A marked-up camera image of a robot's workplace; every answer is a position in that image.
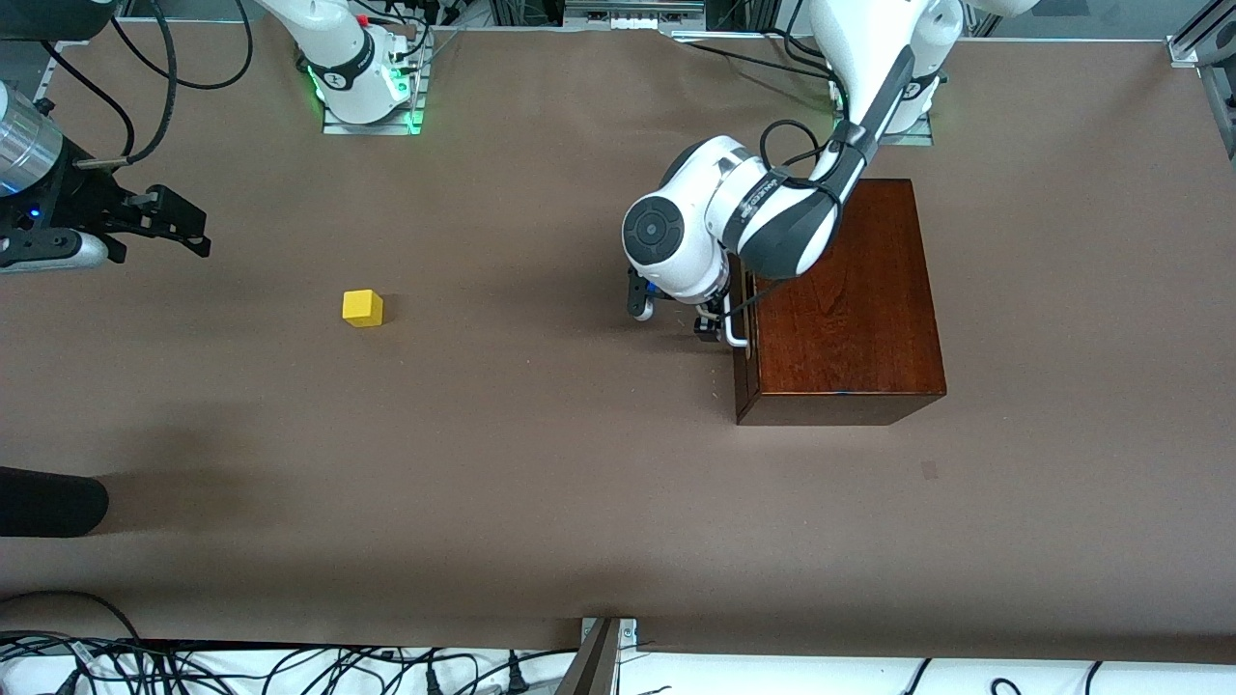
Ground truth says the black foam cylinder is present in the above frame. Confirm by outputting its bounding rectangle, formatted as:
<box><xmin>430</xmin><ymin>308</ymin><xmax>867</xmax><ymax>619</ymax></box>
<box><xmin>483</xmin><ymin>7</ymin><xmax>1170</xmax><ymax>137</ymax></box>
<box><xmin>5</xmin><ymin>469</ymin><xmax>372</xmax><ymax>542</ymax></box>
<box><xmin>0</xmin><ymin>467</ymin><xmax>110</xmax><ymax>539</ymax></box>

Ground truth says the black cable with metal plug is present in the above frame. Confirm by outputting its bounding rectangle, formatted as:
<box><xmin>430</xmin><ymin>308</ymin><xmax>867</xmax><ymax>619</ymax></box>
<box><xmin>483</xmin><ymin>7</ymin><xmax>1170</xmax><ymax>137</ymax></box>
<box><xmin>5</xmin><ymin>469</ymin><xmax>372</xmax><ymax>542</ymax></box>
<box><xmin>72</xmin><ymin>0</ymin><xmax>181</xmax><ymax>173</ymax></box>

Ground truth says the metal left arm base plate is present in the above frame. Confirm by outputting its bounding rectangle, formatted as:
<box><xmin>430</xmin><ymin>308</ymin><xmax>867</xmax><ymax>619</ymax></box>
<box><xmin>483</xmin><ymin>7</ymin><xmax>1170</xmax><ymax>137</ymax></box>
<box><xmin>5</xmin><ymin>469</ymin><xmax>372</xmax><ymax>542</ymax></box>
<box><xmin>829</xmin><ymin>53</ymin><xmax>935</xmax><ymax>148</ymax></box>

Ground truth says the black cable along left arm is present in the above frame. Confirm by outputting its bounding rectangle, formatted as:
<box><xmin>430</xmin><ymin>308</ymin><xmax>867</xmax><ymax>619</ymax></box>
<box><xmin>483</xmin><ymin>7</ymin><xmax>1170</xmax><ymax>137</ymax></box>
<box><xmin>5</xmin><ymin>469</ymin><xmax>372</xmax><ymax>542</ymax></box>
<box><xmin>719</xmin><ymin>118</ymin><xmax>851</xmax><ymax>324</ymax></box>

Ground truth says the black cable to gripper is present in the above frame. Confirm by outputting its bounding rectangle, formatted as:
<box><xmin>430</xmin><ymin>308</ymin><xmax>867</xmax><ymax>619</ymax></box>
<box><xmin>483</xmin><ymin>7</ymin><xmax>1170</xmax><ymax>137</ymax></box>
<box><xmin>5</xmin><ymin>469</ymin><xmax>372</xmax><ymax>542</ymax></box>
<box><xmin>39</xmin><ymin>41</ymin><xmax>136</xmax><ymax>160</ymax></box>

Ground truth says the aluminium frame profile with bracket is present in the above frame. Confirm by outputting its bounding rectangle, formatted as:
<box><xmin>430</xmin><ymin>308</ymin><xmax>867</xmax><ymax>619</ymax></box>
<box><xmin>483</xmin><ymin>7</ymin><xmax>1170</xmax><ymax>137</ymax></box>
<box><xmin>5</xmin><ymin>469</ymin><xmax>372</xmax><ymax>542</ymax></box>
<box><xmin>1166</xmin><ymin>0</ymin><xmax>1236</xmax><ymax>69</ymax></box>

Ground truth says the metal rack device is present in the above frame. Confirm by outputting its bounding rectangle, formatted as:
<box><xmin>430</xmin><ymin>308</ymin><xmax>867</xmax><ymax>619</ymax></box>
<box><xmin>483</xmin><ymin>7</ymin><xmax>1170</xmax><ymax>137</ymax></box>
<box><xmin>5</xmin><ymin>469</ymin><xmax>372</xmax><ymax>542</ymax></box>
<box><xmin>563</xmin><ymin>0</ymin><xmax>708</xmax><ymax>30</ymax></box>

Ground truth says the black arched cable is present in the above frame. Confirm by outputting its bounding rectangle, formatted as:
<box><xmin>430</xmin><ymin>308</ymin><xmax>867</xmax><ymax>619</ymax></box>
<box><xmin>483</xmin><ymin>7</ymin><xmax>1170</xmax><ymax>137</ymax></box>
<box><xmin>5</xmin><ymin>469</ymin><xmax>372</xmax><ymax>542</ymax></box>
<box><xmin>0</xmin><ymin>590</ymin><xmax>142</xmax><ymax>644</ymax></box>

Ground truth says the thin black cable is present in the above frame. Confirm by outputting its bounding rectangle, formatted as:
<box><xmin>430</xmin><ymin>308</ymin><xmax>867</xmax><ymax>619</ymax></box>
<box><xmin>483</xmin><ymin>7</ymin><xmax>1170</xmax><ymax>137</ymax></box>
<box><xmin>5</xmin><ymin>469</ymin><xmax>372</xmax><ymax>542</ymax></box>
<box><xmin>676</xmin><ymin>27</ymin><xmax>841</xmax><ymax>83</ymax></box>

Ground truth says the aluminium frame rail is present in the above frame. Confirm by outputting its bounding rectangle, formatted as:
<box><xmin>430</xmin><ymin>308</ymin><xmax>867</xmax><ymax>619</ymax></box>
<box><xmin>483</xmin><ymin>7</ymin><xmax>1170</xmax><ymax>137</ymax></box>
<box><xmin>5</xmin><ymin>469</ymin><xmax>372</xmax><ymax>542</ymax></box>
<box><xmin>1200</xmin><ymin>66</ymin><xmax>1236</xmax><ymax>165</ymax></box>

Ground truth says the black looping cable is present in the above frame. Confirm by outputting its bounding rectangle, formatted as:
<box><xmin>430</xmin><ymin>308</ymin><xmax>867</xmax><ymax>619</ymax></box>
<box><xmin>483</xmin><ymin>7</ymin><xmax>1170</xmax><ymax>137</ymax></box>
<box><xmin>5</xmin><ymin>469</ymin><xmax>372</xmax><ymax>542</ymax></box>
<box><xmin>108</xmin><ymin>0</ymin><xmax>255</xmax><ymax>93</ymax></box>

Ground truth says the dark wooden cabinet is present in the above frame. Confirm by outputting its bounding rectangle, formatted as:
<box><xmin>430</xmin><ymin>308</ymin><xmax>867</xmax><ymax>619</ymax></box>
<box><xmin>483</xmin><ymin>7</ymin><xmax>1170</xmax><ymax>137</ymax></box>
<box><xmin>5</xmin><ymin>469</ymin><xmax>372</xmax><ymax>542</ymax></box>
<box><xmin>739</xmin><ymin>178</ymin><xmax>947</xmax><ymax>427</ymax></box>

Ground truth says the aluminium profile post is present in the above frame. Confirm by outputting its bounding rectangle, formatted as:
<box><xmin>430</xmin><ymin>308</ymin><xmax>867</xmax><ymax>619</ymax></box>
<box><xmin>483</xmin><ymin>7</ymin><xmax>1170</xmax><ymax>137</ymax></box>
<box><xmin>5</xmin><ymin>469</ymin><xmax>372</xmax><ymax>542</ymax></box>
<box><xmin>555</xmin><ymin>618</ymin><xmax>638</xmax><ymax>695</ymax></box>

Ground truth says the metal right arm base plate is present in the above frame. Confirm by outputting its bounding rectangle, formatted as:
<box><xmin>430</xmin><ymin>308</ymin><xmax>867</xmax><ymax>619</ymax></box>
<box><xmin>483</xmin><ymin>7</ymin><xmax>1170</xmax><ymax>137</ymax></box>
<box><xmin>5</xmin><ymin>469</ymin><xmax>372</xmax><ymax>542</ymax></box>
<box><xmin>322</xmin><ymin>27</ymin><xmax>428</xmax><ymax>136</ymax></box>

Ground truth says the table cover sheet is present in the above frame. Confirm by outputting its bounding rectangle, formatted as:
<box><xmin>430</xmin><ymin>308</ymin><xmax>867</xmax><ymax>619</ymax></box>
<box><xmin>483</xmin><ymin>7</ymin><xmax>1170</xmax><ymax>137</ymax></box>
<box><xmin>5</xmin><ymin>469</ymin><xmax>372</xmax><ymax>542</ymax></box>
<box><xmin>0</xmin><ymin>21</ymin><xmax>1236</xmax><ymax>667</ymax></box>

